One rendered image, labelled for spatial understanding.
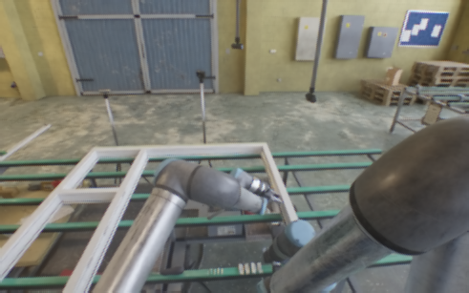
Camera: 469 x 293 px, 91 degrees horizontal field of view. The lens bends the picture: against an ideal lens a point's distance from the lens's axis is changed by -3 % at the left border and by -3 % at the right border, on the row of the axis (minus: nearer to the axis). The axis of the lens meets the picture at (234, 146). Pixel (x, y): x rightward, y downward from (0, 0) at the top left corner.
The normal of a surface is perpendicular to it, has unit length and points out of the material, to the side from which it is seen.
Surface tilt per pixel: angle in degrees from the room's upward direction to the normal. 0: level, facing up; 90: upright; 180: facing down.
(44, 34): 90
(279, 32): 90
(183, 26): 90
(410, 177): 52
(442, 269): 89
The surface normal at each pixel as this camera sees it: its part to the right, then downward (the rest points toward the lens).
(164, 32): 0.08, 0.47
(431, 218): -0.40, 0.20
